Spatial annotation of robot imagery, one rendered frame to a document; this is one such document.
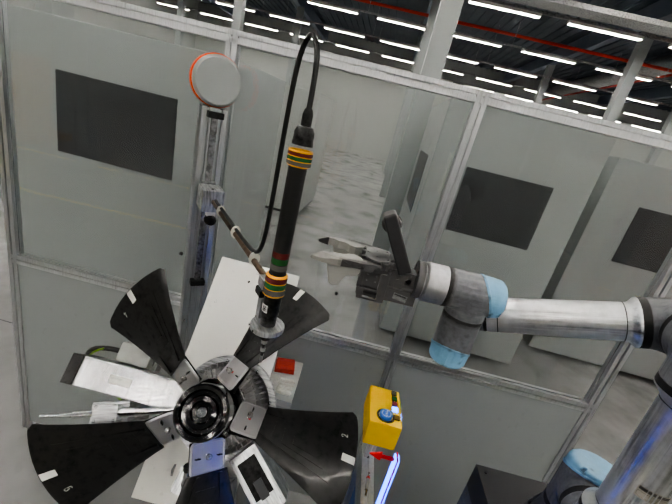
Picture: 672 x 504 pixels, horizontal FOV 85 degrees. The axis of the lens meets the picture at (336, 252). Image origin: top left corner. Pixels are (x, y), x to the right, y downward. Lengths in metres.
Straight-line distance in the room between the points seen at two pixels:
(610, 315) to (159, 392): 1.03
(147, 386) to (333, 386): 0.89
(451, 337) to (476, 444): 1.29
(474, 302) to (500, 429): 1.29
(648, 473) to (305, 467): 0.61
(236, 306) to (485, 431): 1.27
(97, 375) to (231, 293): 0.40
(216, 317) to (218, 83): 0.73
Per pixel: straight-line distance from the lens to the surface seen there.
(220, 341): 1.19
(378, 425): 1.20
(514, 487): 1.24
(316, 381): 1.75
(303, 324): 0.90
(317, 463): 0.92
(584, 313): 0.86
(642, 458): 0.86
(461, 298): 0.70
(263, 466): 1.04
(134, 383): 1.13
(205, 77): 1.30
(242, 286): 1.21
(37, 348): 2.30
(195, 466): 0.96
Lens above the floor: 1.87
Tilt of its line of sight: 20 degrees down
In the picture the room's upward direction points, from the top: 14 degrees clockwise
